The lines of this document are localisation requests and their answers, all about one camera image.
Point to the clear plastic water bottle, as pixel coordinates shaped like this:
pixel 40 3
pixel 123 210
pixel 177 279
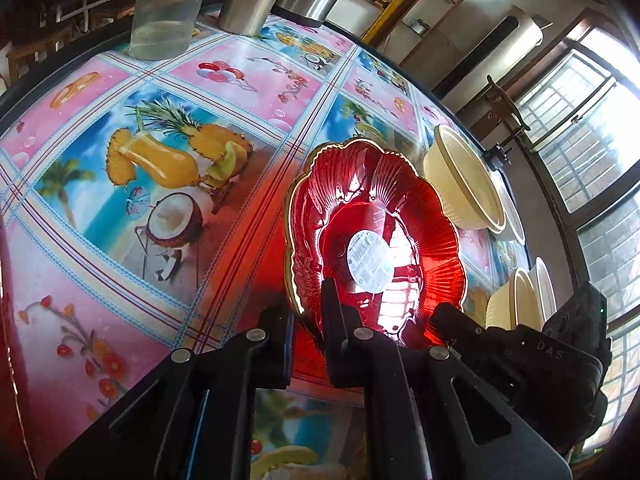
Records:
pixel 162 29

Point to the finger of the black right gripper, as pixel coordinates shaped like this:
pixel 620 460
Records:
pixel 456 328

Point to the dark wooden chair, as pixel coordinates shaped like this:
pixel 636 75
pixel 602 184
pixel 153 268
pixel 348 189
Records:
pixel 503 111

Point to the beige ribbed plastic bowl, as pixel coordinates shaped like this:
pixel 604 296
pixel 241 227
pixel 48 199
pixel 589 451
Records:
pixel 515 303

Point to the wooden wall shelf unit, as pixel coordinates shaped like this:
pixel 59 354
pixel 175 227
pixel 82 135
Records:
pixel 400 0

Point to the red scalloped plastic plate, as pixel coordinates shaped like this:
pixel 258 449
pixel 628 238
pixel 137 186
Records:
pixel 363 217

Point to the white paper bowl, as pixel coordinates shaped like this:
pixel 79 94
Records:
pixel 543 288
pixel 514 229

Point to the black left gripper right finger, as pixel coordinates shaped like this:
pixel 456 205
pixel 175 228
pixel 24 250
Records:
pixel 427 414

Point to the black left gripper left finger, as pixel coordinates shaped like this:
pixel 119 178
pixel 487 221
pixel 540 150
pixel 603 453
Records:
pixel 191 416

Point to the white standing air conditioner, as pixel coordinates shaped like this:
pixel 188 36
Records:
pixel 495 55

